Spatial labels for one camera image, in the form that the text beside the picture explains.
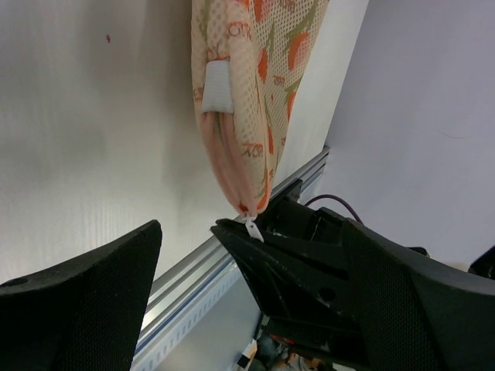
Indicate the white slotted cable duct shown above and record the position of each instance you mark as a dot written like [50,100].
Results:
[213,330]

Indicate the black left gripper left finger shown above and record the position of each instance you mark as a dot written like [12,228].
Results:
[85,313]

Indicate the floral mesh laundry bag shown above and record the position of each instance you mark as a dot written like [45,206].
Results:
[248,59]

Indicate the aluminium mounting rail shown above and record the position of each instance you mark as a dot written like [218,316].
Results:
[184,264]

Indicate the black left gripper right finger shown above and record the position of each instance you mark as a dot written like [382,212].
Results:
[416,313]

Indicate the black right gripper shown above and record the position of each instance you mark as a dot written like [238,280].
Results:
[297,273]

